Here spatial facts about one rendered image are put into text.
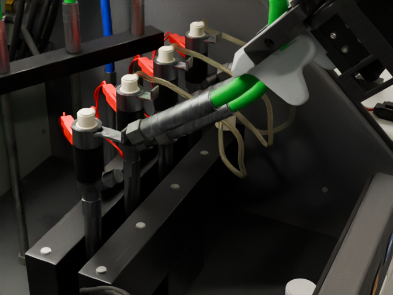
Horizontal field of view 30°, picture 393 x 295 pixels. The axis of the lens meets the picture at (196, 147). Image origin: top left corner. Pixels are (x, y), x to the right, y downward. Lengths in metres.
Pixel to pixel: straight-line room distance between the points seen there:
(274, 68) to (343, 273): 0.31
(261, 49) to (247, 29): 0.42
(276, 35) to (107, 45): 0.42
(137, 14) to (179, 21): 0.09
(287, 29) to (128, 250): 0.34
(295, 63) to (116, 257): 0.31
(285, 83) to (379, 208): 0.38
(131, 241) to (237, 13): 0.33
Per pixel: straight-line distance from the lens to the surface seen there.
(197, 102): 0.60
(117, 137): 0.66
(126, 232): 0.76
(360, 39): 0.47
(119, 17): 1.00
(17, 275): 0.96
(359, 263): 0.80
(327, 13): 0.47
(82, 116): 0.67
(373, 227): 0.85
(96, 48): 0.87
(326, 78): 0.92
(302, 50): 0.51
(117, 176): 0.69
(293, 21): 0.48
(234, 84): 0.58
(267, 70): 0.54
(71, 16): 0.84
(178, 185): 0.83
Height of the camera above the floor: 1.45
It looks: 31 degrees down
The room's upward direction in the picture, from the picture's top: 2 degrees clockwise
